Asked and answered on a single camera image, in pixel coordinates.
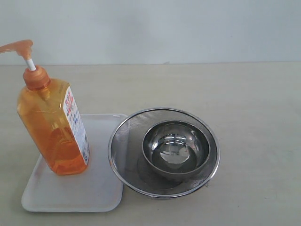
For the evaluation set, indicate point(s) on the white rectangular plastic tray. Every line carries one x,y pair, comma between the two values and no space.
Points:
97,189

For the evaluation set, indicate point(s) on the stainless steel bowl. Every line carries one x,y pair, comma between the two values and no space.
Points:
175,150

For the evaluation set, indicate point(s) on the steel mesh strainer basket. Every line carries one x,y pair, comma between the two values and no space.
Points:
128,163

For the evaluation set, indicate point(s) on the orange dish soap pump bottle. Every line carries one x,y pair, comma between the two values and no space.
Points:
48,110

